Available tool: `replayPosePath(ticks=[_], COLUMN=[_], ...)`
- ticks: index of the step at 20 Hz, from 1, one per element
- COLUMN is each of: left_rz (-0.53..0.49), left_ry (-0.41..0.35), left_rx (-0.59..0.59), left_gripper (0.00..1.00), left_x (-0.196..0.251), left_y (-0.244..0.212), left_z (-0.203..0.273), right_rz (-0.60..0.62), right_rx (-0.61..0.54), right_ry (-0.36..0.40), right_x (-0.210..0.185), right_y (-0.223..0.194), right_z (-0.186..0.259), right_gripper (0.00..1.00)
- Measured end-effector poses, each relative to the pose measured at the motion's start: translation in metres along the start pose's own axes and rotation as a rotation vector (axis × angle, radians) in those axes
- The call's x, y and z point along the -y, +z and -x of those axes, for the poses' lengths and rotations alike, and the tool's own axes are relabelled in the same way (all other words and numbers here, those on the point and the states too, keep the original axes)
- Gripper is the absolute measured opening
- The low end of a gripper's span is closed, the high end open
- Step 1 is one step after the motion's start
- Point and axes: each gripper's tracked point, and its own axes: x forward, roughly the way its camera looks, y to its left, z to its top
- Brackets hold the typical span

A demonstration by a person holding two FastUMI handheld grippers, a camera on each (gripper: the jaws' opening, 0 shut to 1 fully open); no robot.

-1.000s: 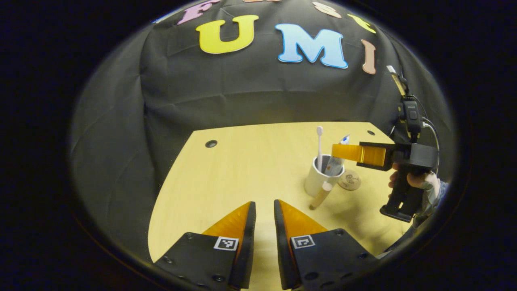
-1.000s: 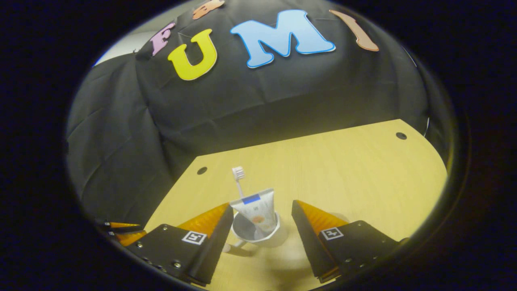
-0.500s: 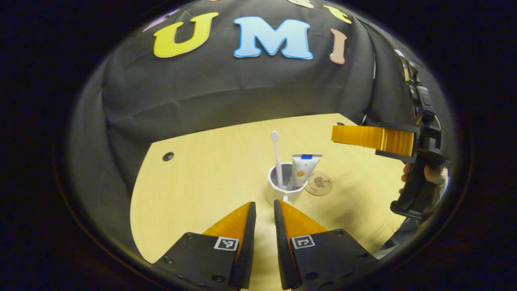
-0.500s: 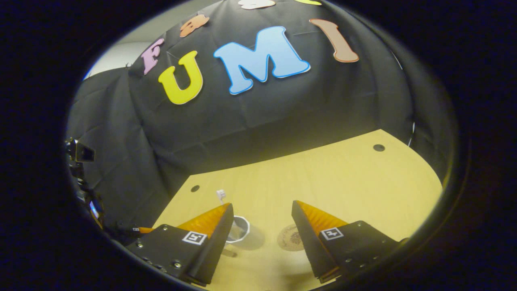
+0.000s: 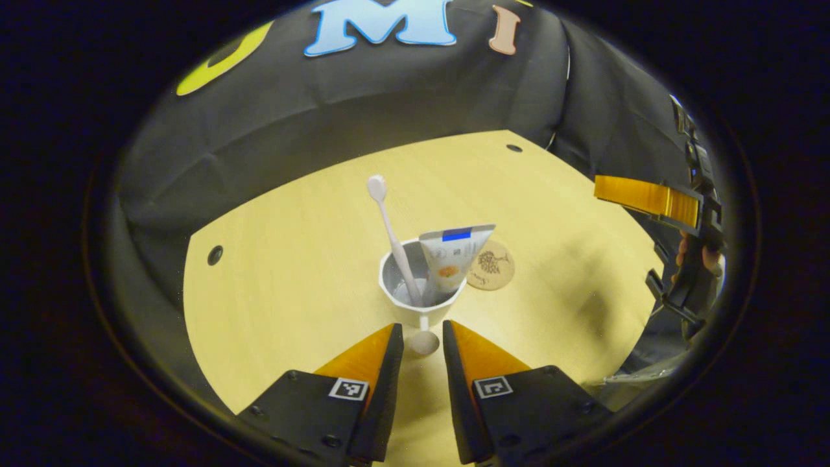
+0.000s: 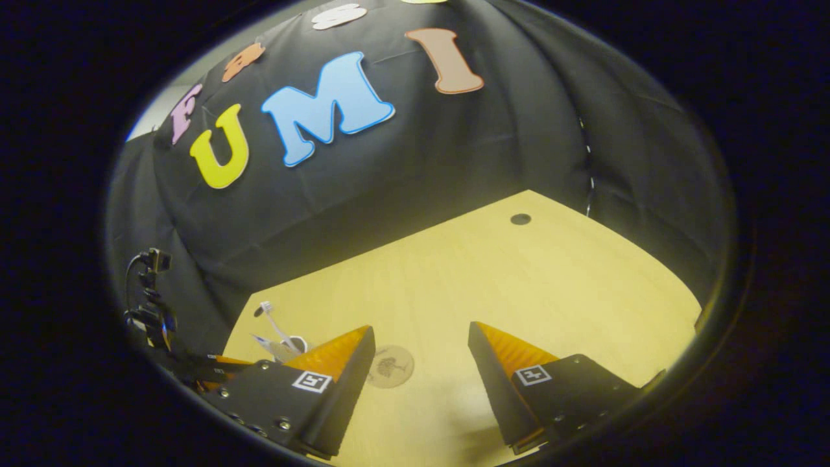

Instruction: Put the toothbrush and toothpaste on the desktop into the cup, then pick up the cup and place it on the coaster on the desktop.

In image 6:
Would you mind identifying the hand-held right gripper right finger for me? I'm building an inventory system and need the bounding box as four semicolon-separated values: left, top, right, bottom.
467;321;669;455

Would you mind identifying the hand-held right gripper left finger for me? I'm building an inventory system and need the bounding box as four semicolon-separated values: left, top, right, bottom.
201;324;378;461

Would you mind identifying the white toothpaste tube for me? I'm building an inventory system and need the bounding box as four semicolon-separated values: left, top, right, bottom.
250;333;281;359

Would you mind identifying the round cork coaster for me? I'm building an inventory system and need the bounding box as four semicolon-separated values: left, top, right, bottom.
365;344;416;390

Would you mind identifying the grey cup with handle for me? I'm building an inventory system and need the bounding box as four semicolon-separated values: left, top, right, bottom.
269;334;311;364

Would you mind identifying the white toothbrush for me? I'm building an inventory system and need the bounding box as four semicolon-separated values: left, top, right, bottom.
259;301;296;351

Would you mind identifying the light wooden desktop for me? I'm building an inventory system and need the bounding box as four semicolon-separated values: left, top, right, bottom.
220;189;704;467

